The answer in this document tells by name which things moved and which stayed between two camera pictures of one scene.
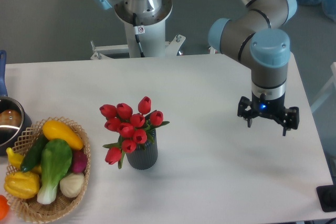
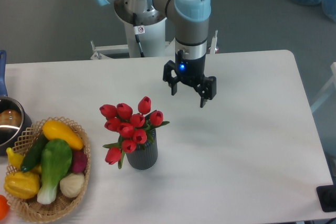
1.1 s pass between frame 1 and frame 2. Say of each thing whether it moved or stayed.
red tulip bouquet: stayed
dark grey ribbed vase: stayed
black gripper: moved
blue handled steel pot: stayed
